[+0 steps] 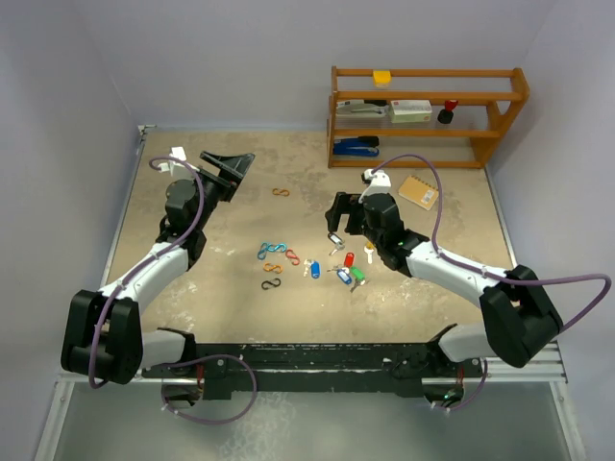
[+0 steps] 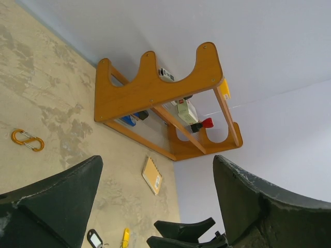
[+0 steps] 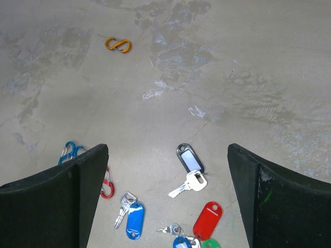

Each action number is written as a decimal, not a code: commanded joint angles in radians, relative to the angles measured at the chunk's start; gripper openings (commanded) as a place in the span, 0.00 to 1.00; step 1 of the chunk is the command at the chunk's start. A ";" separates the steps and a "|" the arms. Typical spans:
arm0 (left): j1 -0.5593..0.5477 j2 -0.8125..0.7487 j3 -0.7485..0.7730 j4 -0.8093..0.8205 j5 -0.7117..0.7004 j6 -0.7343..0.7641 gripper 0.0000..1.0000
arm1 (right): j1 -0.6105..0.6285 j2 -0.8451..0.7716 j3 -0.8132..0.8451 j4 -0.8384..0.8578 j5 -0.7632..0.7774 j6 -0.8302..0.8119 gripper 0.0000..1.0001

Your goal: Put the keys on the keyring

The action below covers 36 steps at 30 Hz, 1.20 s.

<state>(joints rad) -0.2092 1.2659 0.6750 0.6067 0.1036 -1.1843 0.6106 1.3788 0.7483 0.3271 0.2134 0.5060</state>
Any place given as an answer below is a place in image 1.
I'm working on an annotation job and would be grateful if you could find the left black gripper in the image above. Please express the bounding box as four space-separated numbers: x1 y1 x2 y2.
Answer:
189 153 253 231

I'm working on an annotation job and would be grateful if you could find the key with yellow tag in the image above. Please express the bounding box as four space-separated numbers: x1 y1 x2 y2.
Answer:
364 243 375 264

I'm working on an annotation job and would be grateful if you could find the teal carabiner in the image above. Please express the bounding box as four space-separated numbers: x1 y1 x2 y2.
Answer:
257 242 269 260

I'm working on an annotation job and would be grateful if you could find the orange red carabiner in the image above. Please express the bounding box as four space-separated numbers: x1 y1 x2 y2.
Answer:
263 262 283 274

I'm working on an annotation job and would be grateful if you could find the black carabiner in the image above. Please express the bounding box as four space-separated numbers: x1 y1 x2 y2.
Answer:
261 278 282 290

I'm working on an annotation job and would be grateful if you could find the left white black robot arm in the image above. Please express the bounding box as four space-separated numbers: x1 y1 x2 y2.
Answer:
61 147 255 389

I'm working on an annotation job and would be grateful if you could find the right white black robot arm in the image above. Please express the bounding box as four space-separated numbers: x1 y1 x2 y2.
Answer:
325 192 563 376

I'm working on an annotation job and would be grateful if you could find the key with red tag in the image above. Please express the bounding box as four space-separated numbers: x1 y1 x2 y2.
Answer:
337 252 355 269

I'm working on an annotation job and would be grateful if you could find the blue stapler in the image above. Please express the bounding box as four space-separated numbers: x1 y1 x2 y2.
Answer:
332 135 380 158

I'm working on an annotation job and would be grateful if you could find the brown spiral notebook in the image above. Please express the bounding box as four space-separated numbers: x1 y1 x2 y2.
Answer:
398 176 439 210

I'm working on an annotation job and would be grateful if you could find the key with light blue tag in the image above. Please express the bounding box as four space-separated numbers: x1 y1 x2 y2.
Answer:
331 267 353 285

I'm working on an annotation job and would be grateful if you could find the key with green tag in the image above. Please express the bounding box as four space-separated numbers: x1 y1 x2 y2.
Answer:
350 266 366 293

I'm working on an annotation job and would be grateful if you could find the white stapler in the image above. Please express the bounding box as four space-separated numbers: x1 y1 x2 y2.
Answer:
335 99 388 118

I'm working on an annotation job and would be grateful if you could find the white cardboard box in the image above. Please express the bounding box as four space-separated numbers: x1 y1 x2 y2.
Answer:
388 100 432 123

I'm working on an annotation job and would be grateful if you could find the yellow tape dispenser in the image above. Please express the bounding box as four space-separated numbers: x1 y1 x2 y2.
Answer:
372 69 392 89

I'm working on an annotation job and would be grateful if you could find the red black stamp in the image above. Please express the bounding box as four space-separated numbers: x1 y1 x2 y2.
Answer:
437 100 458 125

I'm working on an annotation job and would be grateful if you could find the wooden shelf rack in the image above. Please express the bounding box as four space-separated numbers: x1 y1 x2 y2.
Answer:
327 67 530 169

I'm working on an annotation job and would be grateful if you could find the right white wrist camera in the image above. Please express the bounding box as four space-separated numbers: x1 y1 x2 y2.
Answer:
360 169 391 201

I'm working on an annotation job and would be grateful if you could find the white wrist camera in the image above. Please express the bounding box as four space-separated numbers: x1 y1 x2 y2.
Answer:
160 146 190 179
360 169 391 201

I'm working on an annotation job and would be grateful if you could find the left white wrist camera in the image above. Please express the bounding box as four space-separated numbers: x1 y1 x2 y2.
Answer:
160 146 190 179

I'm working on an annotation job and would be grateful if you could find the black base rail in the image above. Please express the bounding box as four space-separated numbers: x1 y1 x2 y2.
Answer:
142 342 483 400

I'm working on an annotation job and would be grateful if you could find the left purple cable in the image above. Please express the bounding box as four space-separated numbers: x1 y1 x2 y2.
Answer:
88 156 258 425

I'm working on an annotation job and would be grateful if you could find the purple cable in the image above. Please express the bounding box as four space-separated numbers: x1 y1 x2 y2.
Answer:
372 153 613 413
88 156 258 425

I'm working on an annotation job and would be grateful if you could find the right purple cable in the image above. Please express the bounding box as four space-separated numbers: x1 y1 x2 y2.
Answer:
372 153 613 413

